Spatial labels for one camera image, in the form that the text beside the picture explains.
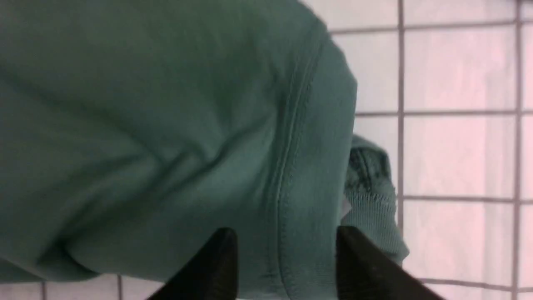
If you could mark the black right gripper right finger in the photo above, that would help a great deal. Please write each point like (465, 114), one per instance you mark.
(363, 272)

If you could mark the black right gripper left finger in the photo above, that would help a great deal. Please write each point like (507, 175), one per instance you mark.
(212, 273)

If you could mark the green long-sleeved shirt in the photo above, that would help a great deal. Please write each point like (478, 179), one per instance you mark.
(131, 130)

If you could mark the white grid tablecloth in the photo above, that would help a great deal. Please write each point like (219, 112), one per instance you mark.
(444, 87)

